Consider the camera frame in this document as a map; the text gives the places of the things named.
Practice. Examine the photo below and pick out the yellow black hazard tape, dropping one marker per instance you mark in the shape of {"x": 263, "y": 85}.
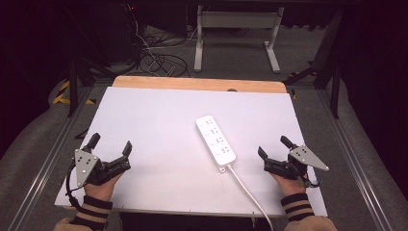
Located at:
{"x": 61, "y": 100}

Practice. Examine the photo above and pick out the person's left hand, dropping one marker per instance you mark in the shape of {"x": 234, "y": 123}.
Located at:
{"x": 102, "y": 191}

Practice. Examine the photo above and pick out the white table cover board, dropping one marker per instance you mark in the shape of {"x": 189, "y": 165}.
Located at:
{"x": 154, "y": 134}

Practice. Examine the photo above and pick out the aluminium floor rail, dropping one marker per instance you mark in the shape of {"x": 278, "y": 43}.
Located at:
{"x": 48, "y": 166}
{"x": 359, "y": 166}

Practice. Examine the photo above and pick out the white metal desk frame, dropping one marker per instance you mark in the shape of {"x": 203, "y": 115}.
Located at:
{"x": 237, "y": 20}

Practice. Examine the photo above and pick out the person's right hand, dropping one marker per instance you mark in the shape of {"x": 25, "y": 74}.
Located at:
{"x": 288, "y": 186}

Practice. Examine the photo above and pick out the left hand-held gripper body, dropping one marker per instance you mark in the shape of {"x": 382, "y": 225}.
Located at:
{"x": 86, "y": 164}

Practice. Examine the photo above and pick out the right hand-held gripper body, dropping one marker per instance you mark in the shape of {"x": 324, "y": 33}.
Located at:
{"x": 304, "y": 157}

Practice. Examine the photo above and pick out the black metal stand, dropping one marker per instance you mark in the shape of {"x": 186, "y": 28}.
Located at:
{"x": 73, "y": 89}
{"x": 336, "y": 93}

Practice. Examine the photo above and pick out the white power strip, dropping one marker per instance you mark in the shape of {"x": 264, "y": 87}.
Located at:
{"x": 215, "y": 141}

